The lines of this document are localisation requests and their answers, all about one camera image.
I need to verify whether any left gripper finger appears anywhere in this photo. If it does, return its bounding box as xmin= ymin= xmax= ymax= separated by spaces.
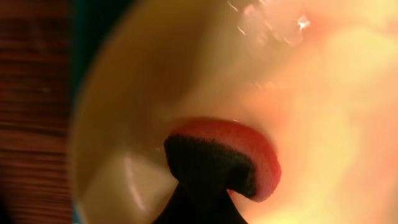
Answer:
xmin=153 ymin=184 xmax=248 ymax=224

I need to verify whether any red green sponge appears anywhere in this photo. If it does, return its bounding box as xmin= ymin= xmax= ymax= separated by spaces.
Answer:
xmin=164 ymin=119 xmax=282 ymax=202

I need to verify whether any yellow-green plate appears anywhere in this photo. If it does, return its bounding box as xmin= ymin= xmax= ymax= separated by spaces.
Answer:
xmin=69 ymin=1 xmax=397 ymax=223

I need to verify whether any teal plastic tray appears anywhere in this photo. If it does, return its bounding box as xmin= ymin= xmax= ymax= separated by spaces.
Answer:
xmin=70 ymin=0 xmax=138 ymax=112

